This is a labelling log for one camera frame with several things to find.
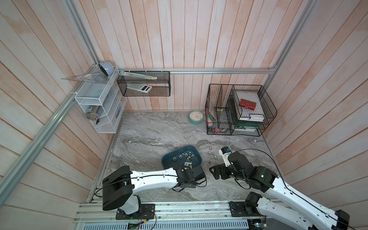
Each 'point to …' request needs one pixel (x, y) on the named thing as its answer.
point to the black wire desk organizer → (216, 109)
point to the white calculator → (143, 88)
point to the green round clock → (196, 117)
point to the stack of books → (246, 111)
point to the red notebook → (247, 104)
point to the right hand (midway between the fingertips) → (215, 166)
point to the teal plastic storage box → (177, 157)
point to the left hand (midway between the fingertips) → (188, 183)
